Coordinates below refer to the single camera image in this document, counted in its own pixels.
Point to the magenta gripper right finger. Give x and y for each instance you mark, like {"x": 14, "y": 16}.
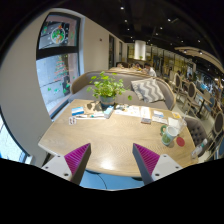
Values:
{"x": 146, "y": 161}

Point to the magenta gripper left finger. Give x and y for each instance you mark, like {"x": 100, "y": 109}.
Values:
{"x": 77, "y": 161}

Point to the clear plastic water bottle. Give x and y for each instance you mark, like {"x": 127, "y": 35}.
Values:
{"x": 195, "y": 153}

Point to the green and white mug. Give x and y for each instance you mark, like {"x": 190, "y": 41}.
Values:
{"x": 168, "y": 134}

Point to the red round coaster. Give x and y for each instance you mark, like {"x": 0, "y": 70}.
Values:
{"x": 180, "y": 141}

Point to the white menu booklet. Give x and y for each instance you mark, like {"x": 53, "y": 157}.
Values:
{"x": 136, "y": 111}

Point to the blue and white box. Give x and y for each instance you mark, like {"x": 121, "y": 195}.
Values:
{"x": 77, "y": 111}

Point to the clear plastic cup with straw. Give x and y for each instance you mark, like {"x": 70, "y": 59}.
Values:
{"x": 181, "y": 124}

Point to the yellow table sign card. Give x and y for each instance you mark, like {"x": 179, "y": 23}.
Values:
{"x": 176, "y": 115}

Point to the grey tufted armchair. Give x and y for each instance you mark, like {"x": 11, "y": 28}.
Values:
{"x": 197, "y": 132}

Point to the grey chevron cushion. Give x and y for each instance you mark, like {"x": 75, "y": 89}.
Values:
{"x": 147, "y": 90}

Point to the grey curved sofa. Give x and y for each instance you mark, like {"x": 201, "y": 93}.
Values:
{"x": 80, "y": 85}

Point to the green potted plant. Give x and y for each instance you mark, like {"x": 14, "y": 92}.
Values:
{"x": 106, "y": 88}

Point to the wooden dining chair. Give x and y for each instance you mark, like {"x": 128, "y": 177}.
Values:
{"x": 190, "y": 99}

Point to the person in white shirt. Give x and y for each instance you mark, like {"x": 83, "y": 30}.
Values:
{"x": 149, "y": 70}

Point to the window with poster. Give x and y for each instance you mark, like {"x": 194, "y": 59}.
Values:
{"x": 57, "y": 59}

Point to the white round pillar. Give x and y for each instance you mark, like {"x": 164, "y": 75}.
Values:
{"x": 139, "y": 50}

